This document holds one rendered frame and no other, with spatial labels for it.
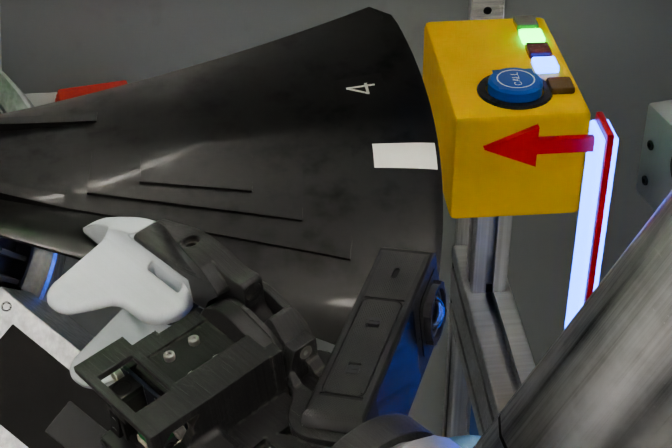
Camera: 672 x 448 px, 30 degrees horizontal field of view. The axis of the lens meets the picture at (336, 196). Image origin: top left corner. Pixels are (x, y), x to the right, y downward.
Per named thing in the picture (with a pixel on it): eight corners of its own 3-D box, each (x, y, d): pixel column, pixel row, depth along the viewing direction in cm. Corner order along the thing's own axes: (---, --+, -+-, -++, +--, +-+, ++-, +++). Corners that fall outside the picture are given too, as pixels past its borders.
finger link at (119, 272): (-14, 230, 55) (104, 340, 49) (100, 168, 57) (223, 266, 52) (2, 281, 57) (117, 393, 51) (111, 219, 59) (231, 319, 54)
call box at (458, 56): (419, 129, 108) (423, 17, 102) (534, 123, 109) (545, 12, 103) (448, 236, 95) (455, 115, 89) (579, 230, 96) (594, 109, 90)
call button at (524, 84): (482, 85, 94) (484, 65, 93) (535, 83, 95) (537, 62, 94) (492, 112, 91) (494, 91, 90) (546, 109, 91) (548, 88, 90)
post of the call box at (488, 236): (465, 273, 109) (473, 152, 102) (499, 271, 109) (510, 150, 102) (471, 294, 107) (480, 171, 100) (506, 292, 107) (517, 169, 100)
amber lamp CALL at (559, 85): (545, 83, 93) (546, 76, 93) (569, 82, 93) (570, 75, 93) (550, 95, 92) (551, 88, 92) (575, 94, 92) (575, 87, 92)
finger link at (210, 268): (127, 209, 53) (257, 316, 48) (156, 192, 54) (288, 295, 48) (144, 289, 56) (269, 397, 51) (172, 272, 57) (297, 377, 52)
